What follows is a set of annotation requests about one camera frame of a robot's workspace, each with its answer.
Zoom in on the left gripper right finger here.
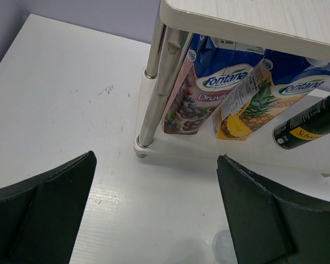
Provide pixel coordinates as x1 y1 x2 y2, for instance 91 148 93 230
217 155 330 263

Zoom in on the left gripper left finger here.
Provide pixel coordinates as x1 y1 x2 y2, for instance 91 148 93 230
0 151 97 263

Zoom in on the white two-tier shelf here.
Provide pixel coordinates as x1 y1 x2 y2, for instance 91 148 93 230
134 1 330 174

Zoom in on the pineapple juice carton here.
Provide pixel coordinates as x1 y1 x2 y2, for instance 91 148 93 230
213 49 330 140

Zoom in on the grape juice carton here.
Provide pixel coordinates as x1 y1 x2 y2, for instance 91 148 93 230
162 34 264 135

